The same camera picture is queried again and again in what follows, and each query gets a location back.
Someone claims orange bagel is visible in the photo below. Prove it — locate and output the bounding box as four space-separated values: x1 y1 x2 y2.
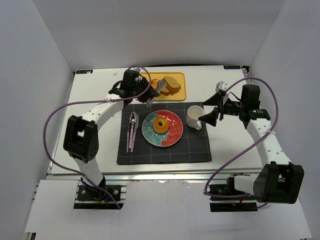
152 115 169 134

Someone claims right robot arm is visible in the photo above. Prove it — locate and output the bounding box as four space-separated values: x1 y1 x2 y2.
199 81 305 204

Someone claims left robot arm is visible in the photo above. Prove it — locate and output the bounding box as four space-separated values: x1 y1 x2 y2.
63 66 160 187

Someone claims bread slice front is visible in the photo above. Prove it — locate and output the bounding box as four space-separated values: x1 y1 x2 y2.
160 87 174 96

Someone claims bread slice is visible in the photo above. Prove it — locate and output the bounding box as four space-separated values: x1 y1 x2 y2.
163 76 181 94
160 87 174 96

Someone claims bread slice back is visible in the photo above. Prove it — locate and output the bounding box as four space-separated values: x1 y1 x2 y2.
163 76 181 94

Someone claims white mug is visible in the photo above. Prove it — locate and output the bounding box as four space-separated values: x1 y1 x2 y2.
186 105 205 131

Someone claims striped orange bun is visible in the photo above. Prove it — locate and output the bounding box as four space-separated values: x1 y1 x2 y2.
151 78 160 90

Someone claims right blue corner label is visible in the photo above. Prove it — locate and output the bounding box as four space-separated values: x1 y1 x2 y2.
223 65 241 70

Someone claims blue corner label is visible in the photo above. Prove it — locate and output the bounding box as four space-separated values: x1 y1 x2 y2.
75 69 93 75
223 65 241 70

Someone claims dark checked placemat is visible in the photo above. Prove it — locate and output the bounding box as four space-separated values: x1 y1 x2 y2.
116 102 212 165

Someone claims red and teal plate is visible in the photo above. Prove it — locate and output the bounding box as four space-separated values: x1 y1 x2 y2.
141 110 184 147

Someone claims yellow tray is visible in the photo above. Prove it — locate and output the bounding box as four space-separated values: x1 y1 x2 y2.
150 72 187 102

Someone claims left blue corner label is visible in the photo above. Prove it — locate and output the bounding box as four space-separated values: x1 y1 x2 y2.
75 69 93 75

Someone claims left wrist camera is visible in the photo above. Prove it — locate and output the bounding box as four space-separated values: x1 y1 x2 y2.
135 74 144 83

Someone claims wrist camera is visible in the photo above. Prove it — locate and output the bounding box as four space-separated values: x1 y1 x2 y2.
215 81 229 98
135 74 144 83

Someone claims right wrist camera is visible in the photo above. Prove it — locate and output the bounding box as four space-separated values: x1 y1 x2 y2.
215 81 229 98

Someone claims pink handled spoon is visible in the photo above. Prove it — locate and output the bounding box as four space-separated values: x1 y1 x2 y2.
127 112 139 153

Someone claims pink handled knife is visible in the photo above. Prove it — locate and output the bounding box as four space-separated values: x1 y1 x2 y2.
132 112 139 151

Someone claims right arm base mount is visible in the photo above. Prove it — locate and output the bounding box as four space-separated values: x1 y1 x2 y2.
208 184 258 213

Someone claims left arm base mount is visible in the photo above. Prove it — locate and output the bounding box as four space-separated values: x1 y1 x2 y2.
73 184 125 210

